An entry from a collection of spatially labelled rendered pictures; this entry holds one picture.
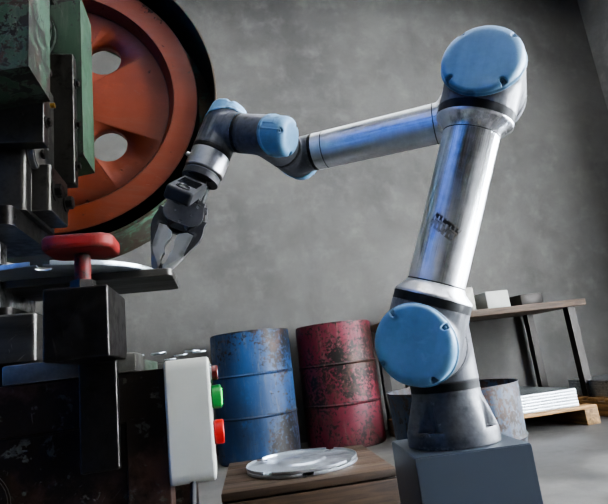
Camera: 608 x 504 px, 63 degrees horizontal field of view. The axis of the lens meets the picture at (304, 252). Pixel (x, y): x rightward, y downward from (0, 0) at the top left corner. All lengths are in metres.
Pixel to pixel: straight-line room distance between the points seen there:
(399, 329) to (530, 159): 4.88
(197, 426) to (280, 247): 3.78
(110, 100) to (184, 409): 1.01
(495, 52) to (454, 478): 0.62
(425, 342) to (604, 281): 4.91
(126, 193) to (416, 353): 0.84
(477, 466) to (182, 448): 0.45
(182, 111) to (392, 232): 3.44
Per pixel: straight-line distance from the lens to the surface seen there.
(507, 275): 4.99
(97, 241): 0.54
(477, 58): 0.80
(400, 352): 0.72
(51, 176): 0.93
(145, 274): 0.82
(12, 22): 0.89
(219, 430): 0.62
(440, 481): 0.84
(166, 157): 1.32
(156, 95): 1.44
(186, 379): 0.59
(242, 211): 4.40
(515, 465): 0.87
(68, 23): 1.26
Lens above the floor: 0.60
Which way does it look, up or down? 13 degrees up
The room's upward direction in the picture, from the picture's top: 7 degrees counter-clockwise
